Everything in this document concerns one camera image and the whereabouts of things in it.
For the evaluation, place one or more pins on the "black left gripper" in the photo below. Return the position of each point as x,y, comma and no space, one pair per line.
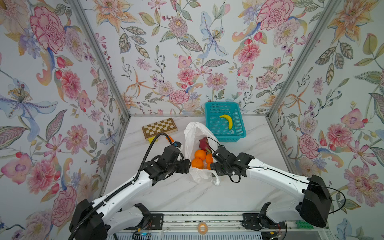
185,166

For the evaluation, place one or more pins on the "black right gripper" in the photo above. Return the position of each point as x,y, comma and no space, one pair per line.
216,168

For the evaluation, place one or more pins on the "orange fruit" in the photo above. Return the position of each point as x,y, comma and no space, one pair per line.
197,163
200,154
209,159

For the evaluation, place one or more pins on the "translucent white plastic bag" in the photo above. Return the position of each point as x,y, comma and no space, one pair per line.
194,132

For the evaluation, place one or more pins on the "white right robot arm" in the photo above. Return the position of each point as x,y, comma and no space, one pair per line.
311,200

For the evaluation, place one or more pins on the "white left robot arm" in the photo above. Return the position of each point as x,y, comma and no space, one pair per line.
103,217

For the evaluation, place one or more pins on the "red dragon fruit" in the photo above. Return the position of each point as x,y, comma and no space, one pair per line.
204,145

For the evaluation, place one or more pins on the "wooden chess board box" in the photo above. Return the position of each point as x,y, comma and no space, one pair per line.
166,126

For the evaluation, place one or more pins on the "teal plastic basket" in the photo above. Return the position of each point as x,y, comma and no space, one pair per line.
219,127

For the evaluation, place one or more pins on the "yellow banana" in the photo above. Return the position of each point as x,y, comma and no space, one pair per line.
229,119

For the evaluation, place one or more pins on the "beige tape roll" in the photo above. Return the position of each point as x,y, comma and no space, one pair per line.
202,228

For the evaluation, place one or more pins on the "green toy brick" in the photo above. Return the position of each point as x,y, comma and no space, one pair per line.
304,225

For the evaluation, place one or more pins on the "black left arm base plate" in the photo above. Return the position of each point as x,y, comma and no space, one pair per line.
149,221

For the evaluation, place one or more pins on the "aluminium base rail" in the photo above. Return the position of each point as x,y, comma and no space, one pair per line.
220,226

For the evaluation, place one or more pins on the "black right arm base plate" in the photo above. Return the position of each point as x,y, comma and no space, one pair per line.
260,221

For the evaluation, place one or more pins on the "aluminium corner post right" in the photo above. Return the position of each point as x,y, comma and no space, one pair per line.
303,56

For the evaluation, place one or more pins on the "aluminium corner post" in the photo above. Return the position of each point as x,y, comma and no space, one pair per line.
303,56
91,37

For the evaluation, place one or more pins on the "aluminium corner post left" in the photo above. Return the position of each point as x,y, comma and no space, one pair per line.
91,37

